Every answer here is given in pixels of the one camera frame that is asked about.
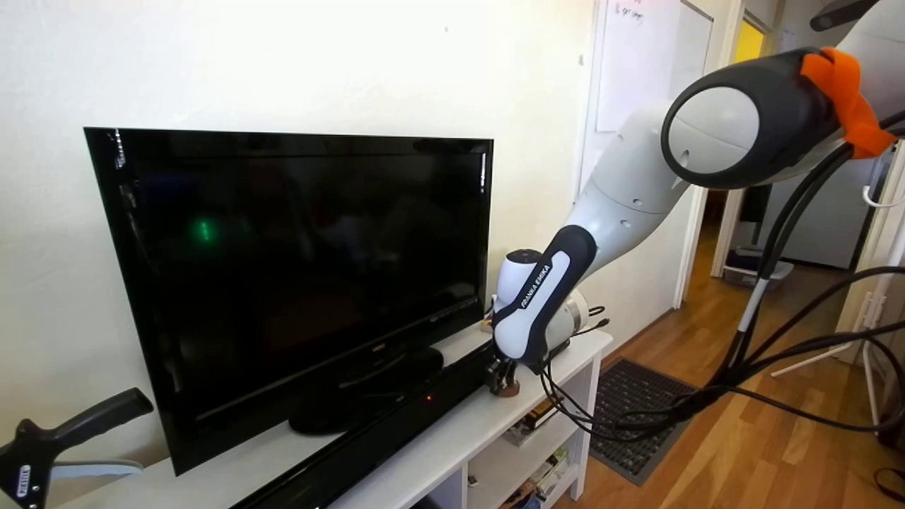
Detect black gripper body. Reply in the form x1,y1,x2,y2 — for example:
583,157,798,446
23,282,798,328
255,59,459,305
486,353,521,379

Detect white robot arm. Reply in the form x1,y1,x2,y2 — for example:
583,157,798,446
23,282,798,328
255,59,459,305
493,0,905,379

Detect white TV stand cabinet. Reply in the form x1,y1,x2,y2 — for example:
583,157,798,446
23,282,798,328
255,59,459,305
59,367,590,509

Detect long black soundbar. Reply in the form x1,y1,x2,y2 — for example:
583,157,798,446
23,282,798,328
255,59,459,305
228,345,495,509

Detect black flat screen television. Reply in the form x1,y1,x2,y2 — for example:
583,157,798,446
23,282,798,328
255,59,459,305
85,128,495,473

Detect black camera clamp mount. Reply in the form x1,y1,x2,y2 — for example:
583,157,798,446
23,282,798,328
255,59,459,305
0,388,153,509

